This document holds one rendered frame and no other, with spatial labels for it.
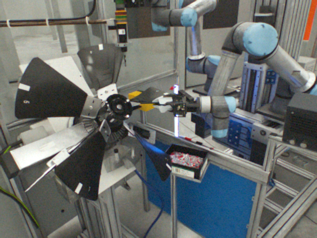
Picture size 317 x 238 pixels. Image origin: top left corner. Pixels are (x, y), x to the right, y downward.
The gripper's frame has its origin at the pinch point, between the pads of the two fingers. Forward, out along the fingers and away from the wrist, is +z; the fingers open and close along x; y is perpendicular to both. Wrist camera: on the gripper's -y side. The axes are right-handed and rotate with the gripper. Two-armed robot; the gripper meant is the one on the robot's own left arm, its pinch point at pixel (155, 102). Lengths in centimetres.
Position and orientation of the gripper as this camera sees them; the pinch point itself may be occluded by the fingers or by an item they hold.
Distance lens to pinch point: 106.3
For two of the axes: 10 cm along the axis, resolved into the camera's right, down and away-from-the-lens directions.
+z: -10.0, 0.0, 0.8
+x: 0.4, 8.5, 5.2
